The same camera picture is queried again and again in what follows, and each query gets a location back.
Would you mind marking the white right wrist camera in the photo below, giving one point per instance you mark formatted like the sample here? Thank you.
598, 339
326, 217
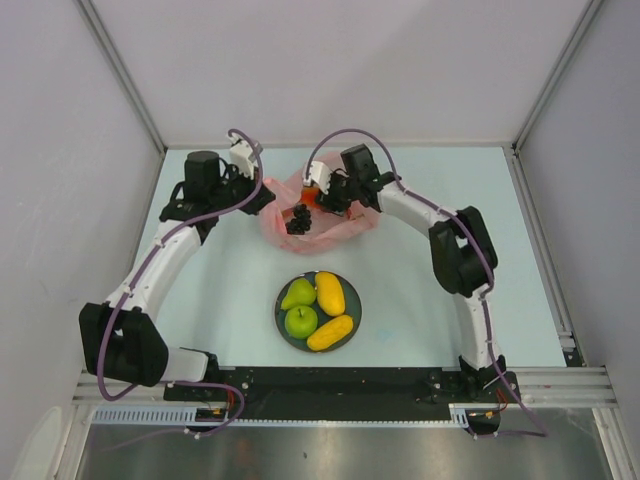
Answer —
317, 174

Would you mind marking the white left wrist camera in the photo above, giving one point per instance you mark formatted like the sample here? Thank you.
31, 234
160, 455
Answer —
243, 157

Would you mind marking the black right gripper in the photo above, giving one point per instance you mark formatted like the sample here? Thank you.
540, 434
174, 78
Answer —
328, 202

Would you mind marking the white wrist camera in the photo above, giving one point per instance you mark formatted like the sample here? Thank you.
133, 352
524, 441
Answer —
317, 174
243, 157

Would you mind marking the black fake grapes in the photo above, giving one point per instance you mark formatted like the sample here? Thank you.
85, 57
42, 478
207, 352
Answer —
300, 221

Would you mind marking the green fake apple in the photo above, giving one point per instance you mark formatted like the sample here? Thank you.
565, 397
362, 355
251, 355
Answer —
301, 321

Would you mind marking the yellow fake mango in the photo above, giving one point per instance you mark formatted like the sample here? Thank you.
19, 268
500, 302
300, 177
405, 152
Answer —
330, 333

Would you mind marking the green fake pear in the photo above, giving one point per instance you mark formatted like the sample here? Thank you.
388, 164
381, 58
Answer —
300, 292

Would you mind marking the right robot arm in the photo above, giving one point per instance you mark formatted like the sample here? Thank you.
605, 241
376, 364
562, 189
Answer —
462, 253

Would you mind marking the dark teal ceramic plate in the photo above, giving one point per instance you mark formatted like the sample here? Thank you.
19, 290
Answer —
353, 309

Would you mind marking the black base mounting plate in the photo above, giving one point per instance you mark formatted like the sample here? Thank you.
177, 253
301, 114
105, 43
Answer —
361, 394

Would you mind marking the aluminium frame rail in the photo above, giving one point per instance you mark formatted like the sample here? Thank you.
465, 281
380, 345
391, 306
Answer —
565, 387

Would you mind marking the orange fake fruit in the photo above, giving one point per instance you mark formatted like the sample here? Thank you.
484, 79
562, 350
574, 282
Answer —
308, 196

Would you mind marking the pink plastic bag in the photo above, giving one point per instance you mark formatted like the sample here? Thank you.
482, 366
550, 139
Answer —
327, 230

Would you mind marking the white slotted cable duct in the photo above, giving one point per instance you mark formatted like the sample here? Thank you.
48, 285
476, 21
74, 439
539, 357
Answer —
144, 415

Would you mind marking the yellow fake lemon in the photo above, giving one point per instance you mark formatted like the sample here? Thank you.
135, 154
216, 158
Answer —
330, 294

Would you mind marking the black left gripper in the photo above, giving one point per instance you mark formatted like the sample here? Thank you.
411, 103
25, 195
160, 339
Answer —
263, 197

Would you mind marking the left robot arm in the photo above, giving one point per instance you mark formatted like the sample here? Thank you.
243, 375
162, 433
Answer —
119, 336

